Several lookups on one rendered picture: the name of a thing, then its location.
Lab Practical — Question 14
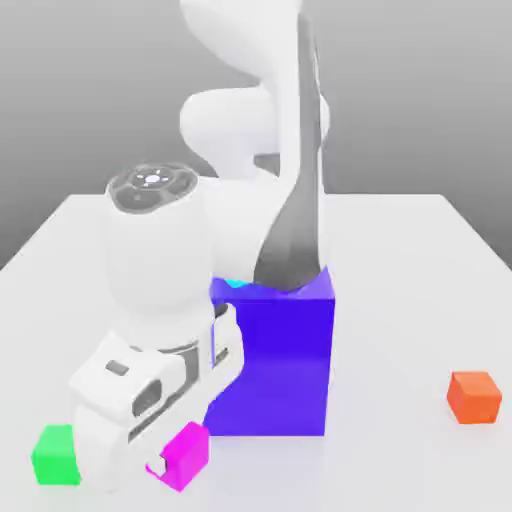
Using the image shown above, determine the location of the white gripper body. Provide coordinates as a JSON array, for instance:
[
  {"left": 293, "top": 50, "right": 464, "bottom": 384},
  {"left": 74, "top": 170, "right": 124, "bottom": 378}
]
[{"left": 72, "top": 389, "right": 213, "bottom": 494}]

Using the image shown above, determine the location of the small magenta cube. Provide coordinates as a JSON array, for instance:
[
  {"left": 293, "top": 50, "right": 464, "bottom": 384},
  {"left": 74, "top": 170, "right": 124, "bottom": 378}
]
[{"left": 144, "top": 421, "right": 210, "bottom": 493}]

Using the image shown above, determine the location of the small green cube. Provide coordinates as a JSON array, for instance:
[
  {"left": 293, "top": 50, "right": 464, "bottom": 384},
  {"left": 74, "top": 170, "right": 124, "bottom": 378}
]
[{"left": 30, "top": 423, "right": 82, "bottom": 487}]

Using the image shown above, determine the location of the small orange cube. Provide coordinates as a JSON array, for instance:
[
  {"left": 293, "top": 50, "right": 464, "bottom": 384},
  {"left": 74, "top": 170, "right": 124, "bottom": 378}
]
[{"left": 446, "top": 370, "right": 504, "bottom": 426}]

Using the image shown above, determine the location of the large blue box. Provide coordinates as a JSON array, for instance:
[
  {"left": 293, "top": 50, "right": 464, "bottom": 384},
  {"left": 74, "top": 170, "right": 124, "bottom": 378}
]
[{"left": 202, "top": 265, "right": 337, "bottom": 438}]

